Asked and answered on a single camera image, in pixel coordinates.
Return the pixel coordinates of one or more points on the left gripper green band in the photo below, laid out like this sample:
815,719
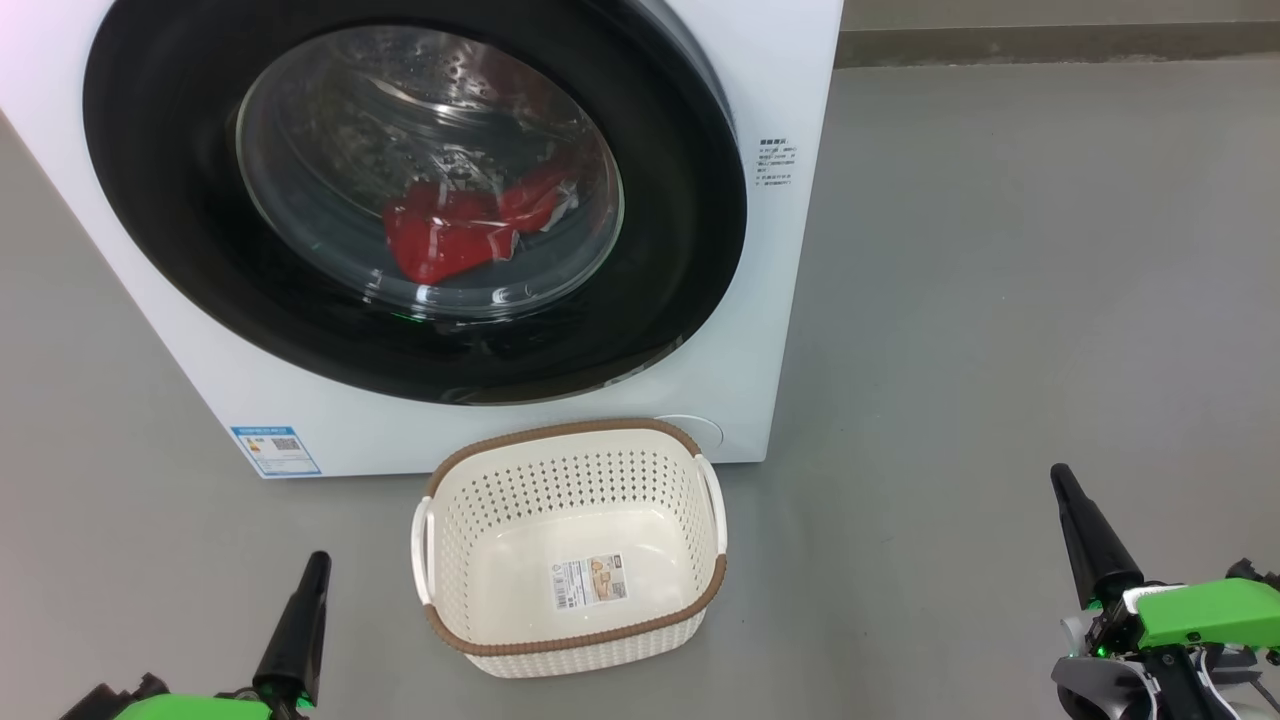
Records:
200,708

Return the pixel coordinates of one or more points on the red and white garment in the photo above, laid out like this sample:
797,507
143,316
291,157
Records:
440,245

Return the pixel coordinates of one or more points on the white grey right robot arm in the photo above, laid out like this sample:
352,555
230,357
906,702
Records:
1090,690

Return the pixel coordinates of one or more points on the blue energy label sticker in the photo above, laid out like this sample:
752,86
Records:
275,452

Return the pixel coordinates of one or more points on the grey baseboard strip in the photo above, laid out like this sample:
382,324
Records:
1050,45

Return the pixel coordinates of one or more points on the white front-load washing machine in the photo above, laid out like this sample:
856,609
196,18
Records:
790,80

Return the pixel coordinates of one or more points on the cream perforated basket brown rim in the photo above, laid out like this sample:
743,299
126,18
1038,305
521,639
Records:
560,650

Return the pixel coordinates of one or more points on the black round glass washer door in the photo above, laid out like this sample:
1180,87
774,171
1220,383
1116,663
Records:
160,200

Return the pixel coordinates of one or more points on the round white filter cap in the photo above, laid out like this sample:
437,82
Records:
706,430

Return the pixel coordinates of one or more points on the small black text sticker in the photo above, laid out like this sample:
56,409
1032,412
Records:
776,165

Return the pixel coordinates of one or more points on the printed product label sticker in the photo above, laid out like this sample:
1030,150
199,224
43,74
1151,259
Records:
587,582

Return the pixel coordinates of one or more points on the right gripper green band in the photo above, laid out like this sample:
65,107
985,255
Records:
1210,615

